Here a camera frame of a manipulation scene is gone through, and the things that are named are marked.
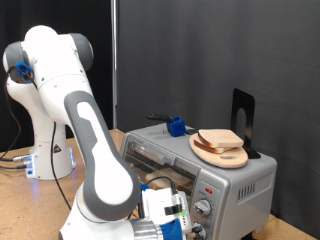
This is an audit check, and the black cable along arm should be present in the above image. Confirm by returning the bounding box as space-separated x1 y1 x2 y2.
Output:
0 71 178 211

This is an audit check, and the round wooden cutting board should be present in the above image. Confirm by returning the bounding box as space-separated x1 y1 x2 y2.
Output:
188 133 249 170

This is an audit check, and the vertical metal pole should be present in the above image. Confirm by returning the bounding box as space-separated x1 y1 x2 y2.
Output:
111 0 119 130

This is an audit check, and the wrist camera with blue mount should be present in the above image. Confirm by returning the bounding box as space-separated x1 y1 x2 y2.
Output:
159 191 194 240

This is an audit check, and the spatula with blue grip block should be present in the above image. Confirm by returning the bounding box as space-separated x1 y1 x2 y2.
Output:
145 113 200 138

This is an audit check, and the black base cable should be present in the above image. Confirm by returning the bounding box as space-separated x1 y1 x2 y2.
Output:
0 163 29 171

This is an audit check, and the silver toaster oven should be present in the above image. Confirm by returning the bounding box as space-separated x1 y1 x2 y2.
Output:
119 121 278 240

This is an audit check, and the glass oven door with handle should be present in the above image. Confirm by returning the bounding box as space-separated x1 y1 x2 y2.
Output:
120 133 203 214

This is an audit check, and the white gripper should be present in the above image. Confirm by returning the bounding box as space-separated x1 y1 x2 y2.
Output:
142 188 204 234

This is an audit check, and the silver oven knob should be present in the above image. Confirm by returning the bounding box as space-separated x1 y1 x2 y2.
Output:
190 223 208 240
194 199 213 218

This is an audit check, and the base cable with silver connector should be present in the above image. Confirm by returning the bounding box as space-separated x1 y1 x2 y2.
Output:
9 154 32 163

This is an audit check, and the black metal bookend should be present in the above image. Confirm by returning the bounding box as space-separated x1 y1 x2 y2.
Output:
229 87 262 160

